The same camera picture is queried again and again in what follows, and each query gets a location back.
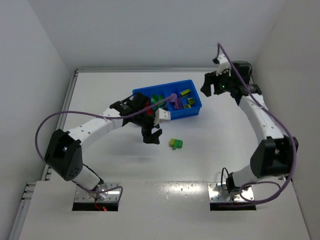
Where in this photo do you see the red lego brick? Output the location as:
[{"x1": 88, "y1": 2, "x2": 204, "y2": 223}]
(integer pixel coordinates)
[{"x1": 146, "y1": 108, "x2": 153, "y2": 116}]

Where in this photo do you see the green lime lego piece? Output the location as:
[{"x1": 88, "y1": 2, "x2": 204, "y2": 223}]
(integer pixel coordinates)
[{"x1": 169, "y1": 138, "x2": 183, "y2": 150}]

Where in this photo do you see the small green lego brick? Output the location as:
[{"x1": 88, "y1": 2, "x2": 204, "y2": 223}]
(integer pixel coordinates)
[{"x1": 151, "y1": 94, "x2": 159, "y2": 101}]

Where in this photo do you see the lime long lego brick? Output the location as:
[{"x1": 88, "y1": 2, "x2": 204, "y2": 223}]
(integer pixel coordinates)
[{"x1": 180, "y1": 89, "x2": 191, "y2": 98}]

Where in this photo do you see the purple square lego brick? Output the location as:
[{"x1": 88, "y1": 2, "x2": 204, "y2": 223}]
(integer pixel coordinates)
[{"x1": 174, "y1": 98, "x2": 184, "y2": 110}]

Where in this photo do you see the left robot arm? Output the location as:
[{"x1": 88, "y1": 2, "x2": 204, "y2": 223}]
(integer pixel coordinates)
[{"x1": 44, "y1": 92, "x2": 162, "y2": 193}]

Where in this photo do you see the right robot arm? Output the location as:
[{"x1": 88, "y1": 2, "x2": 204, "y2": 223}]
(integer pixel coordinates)
[{"x1": 200, "y1": 55, "x2": 299, "y2": 193}]

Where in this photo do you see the blue divided plastic bin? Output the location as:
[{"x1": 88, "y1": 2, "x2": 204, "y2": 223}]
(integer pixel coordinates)
[{"x1": 132, "y1": 79, "x2": 202, "y2": 120}]

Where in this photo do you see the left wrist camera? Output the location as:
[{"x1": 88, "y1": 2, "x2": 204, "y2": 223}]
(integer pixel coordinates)
[{"x1": 154, "y1": 108, "x2": 171, "y2": 126}]

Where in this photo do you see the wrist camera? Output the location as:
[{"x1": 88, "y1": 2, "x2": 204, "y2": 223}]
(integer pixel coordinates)
[
  {"x1": 154, "y1": 108, "x2": 171, "y2": 126},
  {"x1": 212, "y1": 54, "x2": 231, "y2": 76}
]

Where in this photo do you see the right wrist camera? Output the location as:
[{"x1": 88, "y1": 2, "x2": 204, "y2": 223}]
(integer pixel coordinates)
[{"x1": 212, "y1": 54, "x2": 231, "y2": 76}]

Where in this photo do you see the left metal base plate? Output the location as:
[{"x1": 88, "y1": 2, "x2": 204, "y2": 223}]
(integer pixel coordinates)
[{"x1": 74, "y1": 182, "x2": 123, "y2": 204}]

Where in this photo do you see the metal base plate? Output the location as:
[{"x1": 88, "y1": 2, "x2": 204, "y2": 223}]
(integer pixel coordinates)
[
  {"x1": 74, "y1": 182, "x2": 123, "y2": 204},
  {"x1": 207, "y1": 182, "x2": 255, "y2": 204}
]

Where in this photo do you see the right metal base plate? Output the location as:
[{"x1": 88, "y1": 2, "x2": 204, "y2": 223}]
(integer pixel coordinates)
[{"x1": 207, "y1": 182, "x2": 255, "y2": 204}]

